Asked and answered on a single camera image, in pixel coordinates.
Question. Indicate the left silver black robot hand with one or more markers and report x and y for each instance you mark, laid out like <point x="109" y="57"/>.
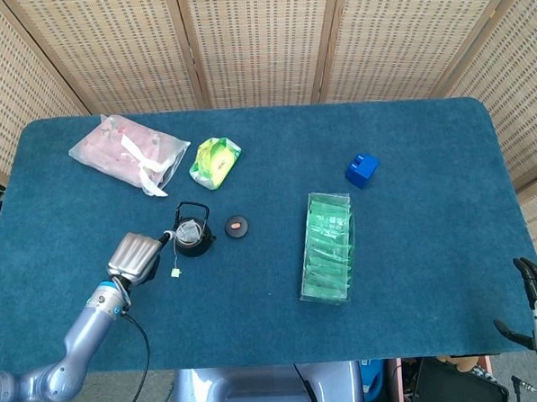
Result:
<point x="134" y="257"/>

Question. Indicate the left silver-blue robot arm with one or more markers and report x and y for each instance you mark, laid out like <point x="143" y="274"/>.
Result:
<point x="84" y="336"/>

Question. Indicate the black cast iron teapot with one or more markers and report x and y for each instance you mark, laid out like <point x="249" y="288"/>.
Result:
<point x="194" y="250"/>

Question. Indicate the black teapot lid orange knob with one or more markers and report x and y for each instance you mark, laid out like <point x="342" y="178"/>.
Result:
<point x="237" y="227"/>

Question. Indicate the clear bag with pink contents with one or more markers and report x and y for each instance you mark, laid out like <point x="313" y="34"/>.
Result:
<point x="113" y="150"/>

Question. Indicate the clear box of green tea sachets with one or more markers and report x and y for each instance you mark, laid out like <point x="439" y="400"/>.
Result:
<point x="327" y="252"/>

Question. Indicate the black case under table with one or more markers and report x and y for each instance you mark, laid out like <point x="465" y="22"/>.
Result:
<point x="454" y="387"/>

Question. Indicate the green yellow snack packet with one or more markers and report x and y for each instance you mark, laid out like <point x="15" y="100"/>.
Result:
<point x="214" y="163"/>

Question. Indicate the blue carpet table cover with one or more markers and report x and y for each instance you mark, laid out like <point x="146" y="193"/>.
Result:
<point x="275" y="326"/>

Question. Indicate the silver-blue robot torso base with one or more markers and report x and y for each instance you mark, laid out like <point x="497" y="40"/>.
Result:
<point x="260" y="390"/>

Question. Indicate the blue plastic container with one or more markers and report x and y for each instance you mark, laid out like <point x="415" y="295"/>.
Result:
<point x="373" y="380"/>

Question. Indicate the small blue box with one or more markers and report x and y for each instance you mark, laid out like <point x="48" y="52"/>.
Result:
<point x="361" y="171"/>

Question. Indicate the woven rattan folding screen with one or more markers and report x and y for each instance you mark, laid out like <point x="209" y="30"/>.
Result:
<point x="260" y="44"/>

